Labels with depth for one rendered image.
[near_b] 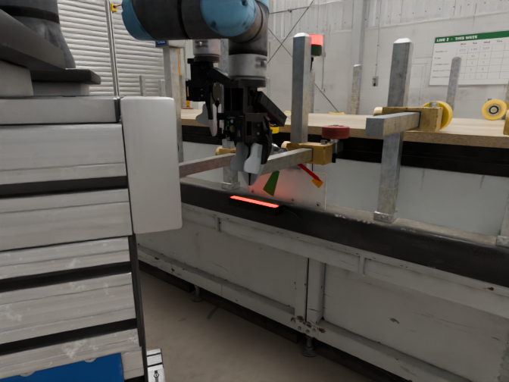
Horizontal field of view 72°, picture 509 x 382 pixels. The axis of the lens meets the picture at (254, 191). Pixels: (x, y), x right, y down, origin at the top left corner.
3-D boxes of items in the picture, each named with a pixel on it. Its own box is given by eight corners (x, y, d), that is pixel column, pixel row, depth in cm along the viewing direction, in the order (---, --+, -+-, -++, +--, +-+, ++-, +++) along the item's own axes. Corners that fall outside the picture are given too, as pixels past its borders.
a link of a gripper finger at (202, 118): (198, 135, 101) (198, 102, 99) (217, 136, 100) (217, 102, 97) (194, 136, 98) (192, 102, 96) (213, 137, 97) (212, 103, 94)
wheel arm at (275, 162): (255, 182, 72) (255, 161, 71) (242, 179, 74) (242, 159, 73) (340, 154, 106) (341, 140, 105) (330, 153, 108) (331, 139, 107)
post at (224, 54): (231, 192, 113) (228, 32, 100) (223, 191, 115) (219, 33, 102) (238, 190, 115) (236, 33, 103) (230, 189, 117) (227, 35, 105)
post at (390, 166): (387, 248, 85) (410, 37, 73) (373, 245, 87) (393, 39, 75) (391, 244, 88) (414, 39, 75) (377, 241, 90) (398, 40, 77)
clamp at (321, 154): (323, 165, 90) (324, 145, 89) (279, 160, 98) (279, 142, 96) (332, 162, 94) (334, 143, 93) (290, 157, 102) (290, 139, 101)
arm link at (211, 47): (224, 41, 96) (212, 36, 88) (225, 59, 97) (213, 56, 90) (199, 42, 98) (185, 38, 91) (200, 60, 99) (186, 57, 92)
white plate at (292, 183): (324, 210, 92) (326, 173, 90) (247, 194, 107) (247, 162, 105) (325, 210, 93) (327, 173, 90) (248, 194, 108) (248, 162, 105)
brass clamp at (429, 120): (435, 133, 72) (438, 108, 71) (370, 129, 80) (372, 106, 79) (440, 130, 77) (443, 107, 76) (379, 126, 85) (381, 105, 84)
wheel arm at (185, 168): (179, 180, 89) (177, 164, 87) (170, 179, 91) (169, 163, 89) (273, 157, 122) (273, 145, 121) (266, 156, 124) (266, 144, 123)
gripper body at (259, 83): (216, 142, 69) (215, 79, 66) (242, 139, 76) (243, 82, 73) (246, 145, 65) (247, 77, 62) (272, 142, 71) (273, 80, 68)
